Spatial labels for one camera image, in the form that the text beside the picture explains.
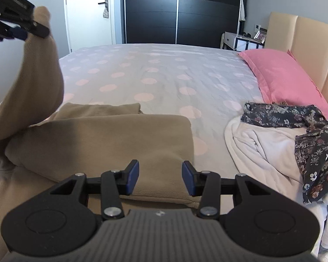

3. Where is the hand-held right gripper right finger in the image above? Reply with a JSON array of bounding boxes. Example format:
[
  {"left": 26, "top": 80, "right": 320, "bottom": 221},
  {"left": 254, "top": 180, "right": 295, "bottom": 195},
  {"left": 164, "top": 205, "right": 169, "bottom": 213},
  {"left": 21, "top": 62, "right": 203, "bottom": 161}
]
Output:
[{"left": 182, "top": 160, "right": 274, "bottom": 219}]

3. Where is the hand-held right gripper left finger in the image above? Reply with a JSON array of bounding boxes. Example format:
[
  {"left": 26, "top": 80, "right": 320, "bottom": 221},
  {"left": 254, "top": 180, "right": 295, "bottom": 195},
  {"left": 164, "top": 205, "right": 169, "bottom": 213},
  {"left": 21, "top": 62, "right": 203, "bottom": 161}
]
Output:
[{"left": 51, "top": 160, "right": 140, "bottom": 220}]

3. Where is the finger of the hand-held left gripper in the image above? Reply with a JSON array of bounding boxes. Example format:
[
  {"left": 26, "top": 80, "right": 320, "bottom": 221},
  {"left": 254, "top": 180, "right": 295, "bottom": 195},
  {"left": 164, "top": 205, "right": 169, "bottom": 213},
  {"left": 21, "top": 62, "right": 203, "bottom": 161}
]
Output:
[
  {"left": 0, "top": 23, "right": 28, "bottom": 43},
  {"left": 0, "top": 15, "right": 50, "bottom": 38}
]

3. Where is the beige fleece hoodie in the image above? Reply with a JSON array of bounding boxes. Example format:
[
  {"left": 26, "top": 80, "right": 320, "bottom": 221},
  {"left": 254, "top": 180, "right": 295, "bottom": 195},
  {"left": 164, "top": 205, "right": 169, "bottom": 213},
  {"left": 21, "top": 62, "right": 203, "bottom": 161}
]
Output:
[{"left": 0, "top": 5, "right": 197, "bottom": 262}]

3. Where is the white door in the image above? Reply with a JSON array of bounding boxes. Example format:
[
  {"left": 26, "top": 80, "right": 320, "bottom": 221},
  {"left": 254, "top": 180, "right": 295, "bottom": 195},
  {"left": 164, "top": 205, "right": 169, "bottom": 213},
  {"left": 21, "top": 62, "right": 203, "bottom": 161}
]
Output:
[{"left": 64, "top": 0, "right": 117, "bottom": 53}]

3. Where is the white fleece garment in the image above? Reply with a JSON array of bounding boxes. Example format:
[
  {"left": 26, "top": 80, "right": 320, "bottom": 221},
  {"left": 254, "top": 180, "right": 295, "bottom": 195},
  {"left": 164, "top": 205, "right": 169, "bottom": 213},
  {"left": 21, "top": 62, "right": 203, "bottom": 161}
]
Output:
[{"left": 224, "top": 113, "right": 328, "bottom": 262}]

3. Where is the bed with polka dot sheet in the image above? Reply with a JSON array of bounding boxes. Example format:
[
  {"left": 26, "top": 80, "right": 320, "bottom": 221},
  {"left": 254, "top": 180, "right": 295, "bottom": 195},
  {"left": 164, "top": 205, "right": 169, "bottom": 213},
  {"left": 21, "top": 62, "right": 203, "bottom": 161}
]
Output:
[{"left": 0, "top": 43, "right": 328, "bottom": 213}]

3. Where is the black sliding wardrobe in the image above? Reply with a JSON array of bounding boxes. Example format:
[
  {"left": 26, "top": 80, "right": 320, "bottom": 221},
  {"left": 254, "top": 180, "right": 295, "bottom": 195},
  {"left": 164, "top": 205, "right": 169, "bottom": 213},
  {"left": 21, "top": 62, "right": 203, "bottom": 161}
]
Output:
[{"left": 124, "top": 0, "right": 248, "bottom": 49}]

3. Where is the dark floral garment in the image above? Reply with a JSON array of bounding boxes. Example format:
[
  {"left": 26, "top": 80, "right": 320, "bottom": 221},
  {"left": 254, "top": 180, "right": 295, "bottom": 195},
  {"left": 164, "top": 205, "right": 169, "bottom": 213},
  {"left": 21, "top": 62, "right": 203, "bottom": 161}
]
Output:
[{"left": 241, "top": 102, "right": 328, "bottom": 204}]

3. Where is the pink pillow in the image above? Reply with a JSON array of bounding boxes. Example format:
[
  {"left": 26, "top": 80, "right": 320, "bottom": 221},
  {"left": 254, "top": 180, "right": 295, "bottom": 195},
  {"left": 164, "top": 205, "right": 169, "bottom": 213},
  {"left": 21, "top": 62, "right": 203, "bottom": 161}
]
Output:
[{"left": 238, "top": 48, "right": 328, "bottom": 121}]

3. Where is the white nightstand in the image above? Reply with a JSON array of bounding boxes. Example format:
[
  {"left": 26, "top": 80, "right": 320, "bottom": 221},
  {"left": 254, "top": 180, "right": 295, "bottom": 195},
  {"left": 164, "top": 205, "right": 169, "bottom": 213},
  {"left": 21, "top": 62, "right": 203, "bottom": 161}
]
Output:
[{"left": 221, "top": 31, "right": 265, "bottom": 52}]

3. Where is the beige padded headboard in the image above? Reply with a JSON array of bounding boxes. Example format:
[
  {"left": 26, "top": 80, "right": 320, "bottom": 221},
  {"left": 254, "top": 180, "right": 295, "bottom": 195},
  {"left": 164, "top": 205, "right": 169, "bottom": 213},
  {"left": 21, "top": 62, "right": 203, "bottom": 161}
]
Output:
[{"left": 264, "top": 11, "right": 328, "bottom": 107}]

